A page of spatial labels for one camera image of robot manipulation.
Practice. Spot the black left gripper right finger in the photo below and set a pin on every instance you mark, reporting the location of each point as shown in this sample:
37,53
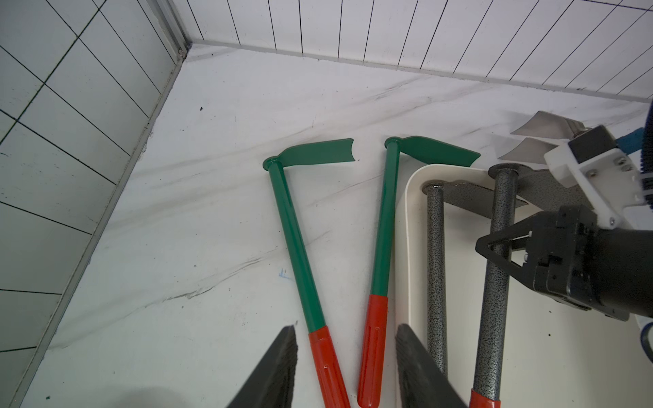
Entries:
421,382

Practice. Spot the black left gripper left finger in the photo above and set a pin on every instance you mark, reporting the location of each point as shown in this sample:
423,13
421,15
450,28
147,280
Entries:
271,384

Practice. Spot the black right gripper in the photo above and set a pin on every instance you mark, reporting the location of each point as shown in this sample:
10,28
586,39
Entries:
572,260

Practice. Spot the grey speckled hoe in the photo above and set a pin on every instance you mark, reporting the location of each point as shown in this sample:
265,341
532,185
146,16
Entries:
436,273
495,296

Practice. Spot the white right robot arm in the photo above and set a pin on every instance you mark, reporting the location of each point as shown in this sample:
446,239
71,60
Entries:
615,174

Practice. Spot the green hoe outer left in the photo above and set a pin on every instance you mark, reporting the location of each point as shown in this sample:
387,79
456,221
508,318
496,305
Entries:
328,372

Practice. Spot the green hoe beside box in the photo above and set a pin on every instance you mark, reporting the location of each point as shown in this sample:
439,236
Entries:
427,151

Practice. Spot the cream plastic storage box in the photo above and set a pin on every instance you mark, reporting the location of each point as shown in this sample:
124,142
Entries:
554,355

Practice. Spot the chrome hoe blue handle left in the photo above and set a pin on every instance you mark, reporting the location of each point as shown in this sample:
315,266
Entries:
529,150

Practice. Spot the chrome hoe blue handle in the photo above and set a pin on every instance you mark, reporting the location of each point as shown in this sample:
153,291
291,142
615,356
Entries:
529,150
547,125

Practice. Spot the chrome hoe blue handle right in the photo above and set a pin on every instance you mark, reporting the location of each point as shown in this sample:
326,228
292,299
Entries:
547,125

